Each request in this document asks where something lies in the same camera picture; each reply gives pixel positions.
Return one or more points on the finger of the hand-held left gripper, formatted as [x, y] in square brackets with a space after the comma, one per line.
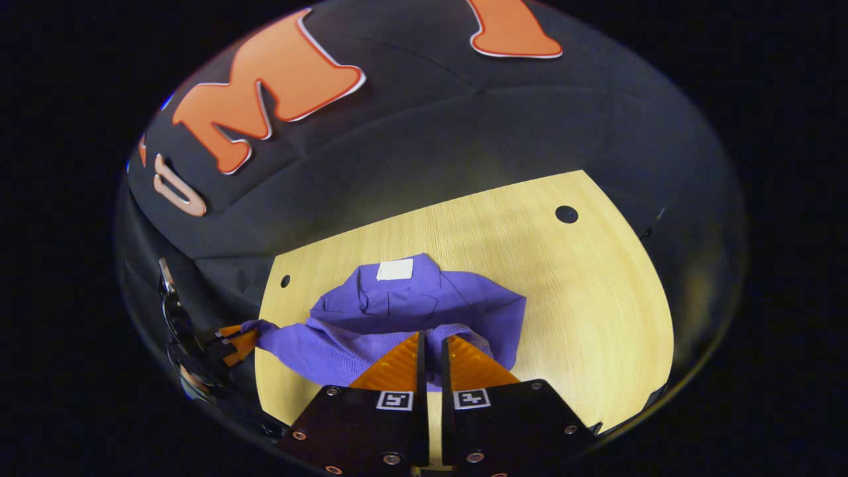
[240, 348]

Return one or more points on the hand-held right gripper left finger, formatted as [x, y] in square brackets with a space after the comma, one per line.
[422, 397]

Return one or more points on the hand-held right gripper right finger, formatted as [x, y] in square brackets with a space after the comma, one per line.
[446, 397]

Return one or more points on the purple shirt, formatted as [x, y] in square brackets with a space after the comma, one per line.
[397, 305]

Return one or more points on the black backdrop cloth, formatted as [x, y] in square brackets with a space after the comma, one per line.
[464, 132]

